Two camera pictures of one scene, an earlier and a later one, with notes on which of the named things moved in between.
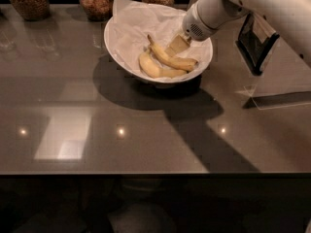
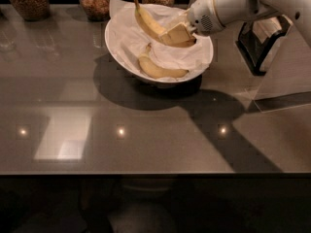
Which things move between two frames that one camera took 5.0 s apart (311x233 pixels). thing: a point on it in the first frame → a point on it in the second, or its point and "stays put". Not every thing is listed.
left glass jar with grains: (32, 1) stays put
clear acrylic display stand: (280, 78) stays put
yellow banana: (187, 64) → (149, 24)
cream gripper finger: (179, 44) → (178, 35)
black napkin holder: (254, 50) stays put
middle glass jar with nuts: (96, 1) stays put
